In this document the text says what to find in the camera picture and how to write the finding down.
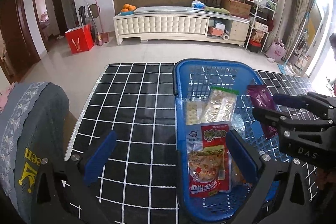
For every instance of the pink cloth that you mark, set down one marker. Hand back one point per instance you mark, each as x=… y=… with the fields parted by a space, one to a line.
x=5 y=95

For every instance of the brown cardboard box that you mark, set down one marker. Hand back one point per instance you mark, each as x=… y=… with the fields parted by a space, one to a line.
x=236 y=7

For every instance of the purple snack packet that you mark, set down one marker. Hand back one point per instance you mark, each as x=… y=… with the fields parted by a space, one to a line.
x=260 y=98

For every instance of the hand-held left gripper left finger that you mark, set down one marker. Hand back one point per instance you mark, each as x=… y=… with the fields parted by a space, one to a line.
x=101 y=158

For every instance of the red gift bag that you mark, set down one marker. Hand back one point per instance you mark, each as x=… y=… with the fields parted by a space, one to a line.
x=78 y=39

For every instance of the pink dustpan with broom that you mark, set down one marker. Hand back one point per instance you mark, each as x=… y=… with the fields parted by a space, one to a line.
x=101 y=39

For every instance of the orange box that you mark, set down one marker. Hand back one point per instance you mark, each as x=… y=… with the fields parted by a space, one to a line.
x=215 y=31

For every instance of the large red snack packet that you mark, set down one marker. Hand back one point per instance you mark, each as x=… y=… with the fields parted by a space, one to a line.
x=207 y=161

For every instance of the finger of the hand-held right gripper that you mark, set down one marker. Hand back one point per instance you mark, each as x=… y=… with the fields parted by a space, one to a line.
x=309 y=102
x=275 y=120

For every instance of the mop with blue head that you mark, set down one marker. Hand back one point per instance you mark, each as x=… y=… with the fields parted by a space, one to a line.
x=282 y=66

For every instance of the dark wooden door frame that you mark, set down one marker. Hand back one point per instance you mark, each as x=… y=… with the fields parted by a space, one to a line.
x=59 y=3

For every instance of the blue plastic basket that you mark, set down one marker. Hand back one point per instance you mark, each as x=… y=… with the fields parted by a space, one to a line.
x=181 y=98

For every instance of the pink gift bag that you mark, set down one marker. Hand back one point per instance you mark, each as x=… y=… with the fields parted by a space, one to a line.
x=275 y=52

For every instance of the dark wooden door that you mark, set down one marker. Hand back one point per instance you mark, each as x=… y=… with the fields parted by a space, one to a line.
x=15 y=29

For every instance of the white tufted cabinet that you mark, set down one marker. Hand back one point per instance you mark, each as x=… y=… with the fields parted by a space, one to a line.
x=162 y=26

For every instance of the white shelf rack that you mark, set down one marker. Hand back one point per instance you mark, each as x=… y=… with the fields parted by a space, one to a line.
x=258 y=27

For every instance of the green-edged cracker packet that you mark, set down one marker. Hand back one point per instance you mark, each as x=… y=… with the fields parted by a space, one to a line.
x=219 y=106

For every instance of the clear cracker packet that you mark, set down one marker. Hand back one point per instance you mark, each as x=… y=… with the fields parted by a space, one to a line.
x=191 y=111

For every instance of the blue white tissue box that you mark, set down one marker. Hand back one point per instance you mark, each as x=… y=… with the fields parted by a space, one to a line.
x=198 y=5

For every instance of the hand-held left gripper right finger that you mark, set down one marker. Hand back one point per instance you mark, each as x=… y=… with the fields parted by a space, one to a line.
x=241 y=158

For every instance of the black checked tablecloth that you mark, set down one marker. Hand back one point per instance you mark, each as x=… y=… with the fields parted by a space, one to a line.
x=131 y=98

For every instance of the white paper roll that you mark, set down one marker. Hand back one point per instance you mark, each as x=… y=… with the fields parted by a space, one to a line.
x=225 y=36

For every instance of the patterned curtain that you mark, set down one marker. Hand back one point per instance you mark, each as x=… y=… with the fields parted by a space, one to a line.
x=302 y=3

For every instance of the plate of oranges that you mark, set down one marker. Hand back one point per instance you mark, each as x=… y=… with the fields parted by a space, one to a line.
x=128 y=8

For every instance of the grey chair with yellow logo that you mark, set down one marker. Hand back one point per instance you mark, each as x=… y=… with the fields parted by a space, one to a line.
x=39 y=113

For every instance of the black router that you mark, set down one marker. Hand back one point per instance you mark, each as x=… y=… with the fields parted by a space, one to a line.
x=212 y=1

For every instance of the clear crinkled snack packet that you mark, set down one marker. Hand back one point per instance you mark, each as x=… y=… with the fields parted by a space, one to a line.
x=237 y=121

